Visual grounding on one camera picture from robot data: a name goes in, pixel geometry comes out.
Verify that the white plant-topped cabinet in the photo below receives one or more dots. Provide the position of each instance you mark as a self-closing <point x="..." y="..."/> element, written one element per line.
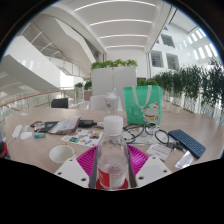
<point x="115" y="80"/>

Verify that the row of green hedge plants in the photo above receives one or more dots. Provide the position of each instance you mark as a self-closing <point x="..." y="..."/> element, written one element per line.
<point x="193" y="83"/>

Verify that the wooden planter with plants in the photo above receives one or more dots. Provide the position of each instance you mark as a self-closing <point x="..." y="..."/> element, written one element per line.
<point x="146" y="82"/>

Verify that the white power strip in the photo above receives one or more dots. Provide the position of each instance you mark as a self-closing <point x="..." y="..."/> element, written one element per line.
<point x="16" y="131"/>

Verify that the potted green plants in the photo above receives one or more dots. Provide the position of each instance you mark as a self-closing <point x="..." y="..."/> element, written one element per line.
<point x="83" y="87"/>

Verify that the colourful sticker sheet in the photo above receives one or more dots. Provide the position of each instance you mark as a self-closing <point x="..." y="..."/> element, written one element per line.
<point x="81" y="137"/>

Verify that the black chair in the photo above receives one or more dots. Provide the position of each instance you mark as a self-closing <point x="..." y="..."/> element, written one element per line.
<point x="60" y="103"/>

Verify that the ceiling light strips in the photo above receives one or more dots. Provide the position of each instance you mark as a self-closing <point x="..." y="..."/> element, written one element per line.
<point x="116" y="21"/>

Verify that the clear white-lidded tumbler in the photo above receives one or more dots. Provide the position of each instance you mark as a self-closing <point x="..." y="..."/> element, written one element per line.
<point x="111" y="103"/>

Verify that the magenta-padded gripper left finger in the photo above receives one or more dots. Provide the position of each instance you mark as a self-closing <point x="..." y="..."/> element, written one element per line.
<point x="70" y="171"/>

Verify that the white grid-pattern mug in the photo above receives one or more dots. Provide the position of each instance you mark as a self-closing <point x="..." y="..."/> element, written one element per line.
<point x="60" y="155"/>

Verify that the white printed card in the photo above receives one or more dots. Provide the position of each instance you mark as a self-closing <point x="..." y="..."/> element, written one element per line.
<point x="159" y="152"/>

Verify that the white computer mouse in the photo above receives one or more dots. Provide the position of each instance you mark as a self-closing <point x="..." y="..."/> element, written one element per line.
<point x="25" y="135"/>

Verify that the green cat-print tote bag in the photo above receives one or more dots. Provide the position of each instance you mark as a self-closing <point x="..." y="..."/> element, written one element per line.
<point x="136" y="106"/>

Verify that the clear red-labelled water bottle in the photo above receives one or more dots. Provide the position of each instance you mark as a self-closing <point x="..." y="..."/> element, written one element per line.
<point x="112" y="156"/>

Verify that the open white booklet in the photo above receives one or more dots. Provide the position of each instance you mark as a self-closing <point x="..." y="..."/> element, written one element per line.
<point x="66" y="125"/>

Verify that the white chair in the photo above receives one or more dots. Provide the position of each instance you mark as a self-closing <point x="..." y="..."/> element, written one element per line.
<point x="96" y="103"/>

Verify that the small teal marker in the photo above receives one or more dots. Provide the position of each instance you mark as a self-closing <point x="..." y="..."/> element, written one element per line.
<point x="39" y="135"/>

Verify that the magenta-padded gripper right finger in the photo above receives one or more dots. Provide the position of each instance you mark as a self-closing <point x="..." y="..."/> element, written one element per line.
<point x="153" y="170"/>

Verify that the small black device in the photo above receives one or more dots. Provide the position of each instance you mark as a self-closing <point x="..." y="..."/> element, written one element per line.
<point x="87" y="123"/>

